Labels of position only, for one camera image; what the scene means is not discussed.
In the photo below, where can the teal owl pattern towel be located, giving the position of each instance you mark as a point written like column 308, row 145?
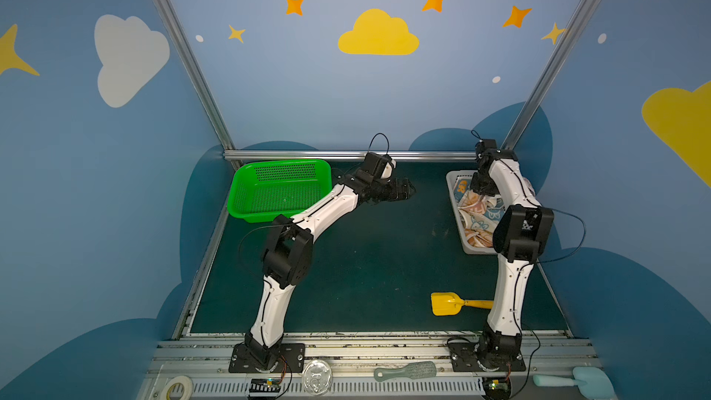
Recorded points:
column 461, row 188

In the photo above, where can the orange pattern towel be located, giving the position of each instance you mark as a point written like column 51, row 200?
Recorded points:
column 480, row 232

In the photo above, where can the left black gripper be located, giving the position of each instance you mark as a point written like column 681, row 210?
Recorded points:
column 392, row 190

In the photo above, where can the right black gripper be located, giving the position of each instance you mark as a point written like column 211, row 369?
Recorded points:
column 480, row 181

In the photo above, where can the striped rabbit text towel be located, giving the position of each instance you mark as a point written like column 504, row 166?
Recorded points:
column 488, row 207

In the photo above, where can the aluminium frame post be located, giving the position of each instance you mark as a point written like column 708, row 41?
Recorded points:
column 181, row 43
column 566, row 43

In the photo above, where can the left small circuit board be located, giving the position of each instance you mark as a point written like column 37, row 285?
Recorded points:
column 263, row 389

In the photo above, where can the green plastic basket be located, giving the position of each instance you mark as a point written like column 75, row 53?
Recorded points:
column 262, row 191

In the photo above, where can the aluminium rear frame bar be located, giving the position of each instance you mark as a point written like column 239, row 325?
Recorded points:
column 350, row 156

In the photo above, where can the white tape roll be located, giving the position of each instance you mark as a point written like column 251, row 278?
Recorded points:
column 180, row 387

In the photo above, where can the mint green spatula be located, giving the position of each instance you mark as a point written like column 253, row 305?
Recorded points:
column 591, row 382

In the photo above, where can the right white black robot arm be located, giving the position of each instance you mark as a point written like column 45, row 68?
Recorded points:
column 519, row 240

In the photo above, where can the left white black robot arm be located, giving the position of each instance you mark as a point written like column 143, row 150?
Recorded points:
column 288, row 253

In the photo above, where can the right small circuit board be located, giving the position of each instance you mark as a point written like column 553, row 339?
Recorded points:
column 496, row 389

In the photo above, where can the clear round lid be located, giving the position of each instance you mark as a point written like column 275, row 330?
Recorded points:
column 317, row 377

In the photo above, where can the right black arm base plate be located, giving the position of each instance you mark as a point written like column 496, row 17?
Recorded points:
column 464, row 358

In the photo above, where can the aluminium right frame post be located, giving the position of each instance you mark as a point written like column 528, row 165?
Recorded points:
column 566, row 43

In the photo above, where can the yellow toy shovel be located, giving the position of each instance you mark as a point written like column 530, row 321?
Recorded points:
column 450, row 304

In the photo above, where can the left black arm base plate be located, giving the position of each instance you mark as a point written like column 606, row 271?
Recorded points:
column 289, row 357

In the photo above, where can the small circuit board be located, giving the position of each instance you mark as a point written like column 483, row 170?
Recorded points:
column 496, row 389
column 263, row 389

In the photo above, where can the grey green brush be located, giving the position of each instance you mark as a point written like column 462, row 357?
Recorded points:
column 412, row 371

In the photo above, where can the grey plastic basket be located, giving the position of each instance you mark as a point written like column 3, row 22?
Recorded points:
column 461, row 216

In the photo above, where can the aluminium front rail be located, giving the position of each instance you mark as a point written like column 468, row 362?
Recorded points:
column 353, row 357

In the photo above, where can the aluminium left frame post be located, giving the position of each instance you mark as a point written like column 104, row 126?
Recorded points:
column 181, row 43

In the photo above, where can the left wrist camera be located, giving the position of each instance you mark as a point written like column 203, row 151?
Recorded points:
column 379, row 167

